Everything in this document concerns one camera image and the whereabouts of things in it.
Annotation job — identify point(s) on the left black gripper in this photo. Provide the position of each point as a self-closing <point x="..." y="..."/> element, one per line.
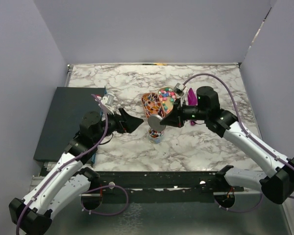
<point x="125" y="122"/>

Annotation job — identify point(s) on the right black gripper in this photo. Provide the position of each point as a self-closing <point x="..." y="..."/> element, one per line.
<point x="176" y="118"/>

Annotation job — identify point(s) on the silver jar lid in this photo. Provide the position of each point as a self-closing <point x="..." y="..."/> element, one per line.
<point x="154" y="122"/>

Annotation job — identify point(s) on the tan tray of star candies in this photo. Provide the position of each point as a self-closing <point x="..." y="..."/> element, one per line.
<point x="167" y="97"/>

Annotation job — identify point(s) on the pink tray of lollipops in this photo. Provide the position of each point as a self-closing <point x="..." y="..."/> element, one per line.
<point x="152" y="105"/>

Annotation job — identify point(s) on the clear glass jar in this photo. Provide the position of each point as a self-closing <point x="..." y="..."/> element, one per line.
<point x="155" y="136"/>

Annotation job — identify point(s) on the purple plastic scoop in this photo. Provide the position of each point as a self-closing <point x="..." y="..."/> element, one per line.
<point x="192" y="99"/>

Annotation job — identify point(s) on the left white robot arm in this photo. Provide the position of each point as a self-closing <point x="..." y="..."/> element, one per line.
<point x="33" y="214"/>

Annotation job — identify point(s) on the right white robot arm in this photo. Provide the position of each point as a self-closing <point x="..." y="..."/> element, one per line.
<point x="276" y="178"/>

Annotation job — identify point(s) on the dark blue box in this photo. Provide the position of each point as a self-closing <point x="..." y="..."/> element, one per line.
<point x="66" y="111"/>

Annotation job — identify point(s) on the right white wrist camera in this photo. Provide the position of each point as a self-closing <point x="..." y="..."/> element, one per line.
<point x="179" y="89"/>

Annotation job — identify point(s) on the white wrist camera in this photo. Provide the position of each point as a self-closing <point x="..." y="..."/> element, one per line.
<point x="179" y="89"/>
<point x="107" y="100"/>

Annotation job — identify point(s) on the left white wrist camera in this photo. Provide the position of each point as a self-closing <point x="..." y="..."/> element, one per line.
<point x="107" y="100"/>

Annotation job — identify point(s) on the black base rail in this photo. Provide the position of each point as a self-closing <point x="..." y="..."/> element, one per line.
<point x="115" y="187"/>

